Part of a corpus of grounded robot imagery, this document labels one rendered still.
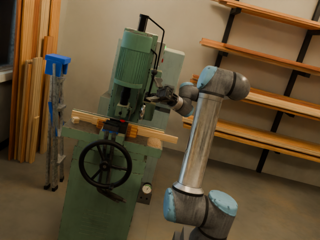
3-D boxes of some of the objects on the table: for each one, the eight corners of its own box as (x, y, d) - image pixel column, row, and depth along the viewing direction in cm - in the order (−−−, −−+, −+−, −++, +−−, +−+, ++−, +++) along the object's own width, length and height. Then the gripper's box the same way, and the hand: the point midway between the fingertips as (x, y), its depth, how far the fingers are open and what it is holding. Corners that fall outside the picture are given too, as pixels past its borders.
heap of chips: (146, 145, 180) (147, 140, 180) (147, 137, 192) (148, 134, 192) (160, 148, 181) (161, 144, 180) (160, 141, 193) (162, 136, 192)
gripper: (181, 85, 184) (160, 68, 171) (175, 114, 177) (153, 99, 164) (171, 87, 190) (149, 71, 177) (165, 116, 183) (142, 102, 170)
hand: (147, 85), depth 172 cm, fingers open, 14 cm apart
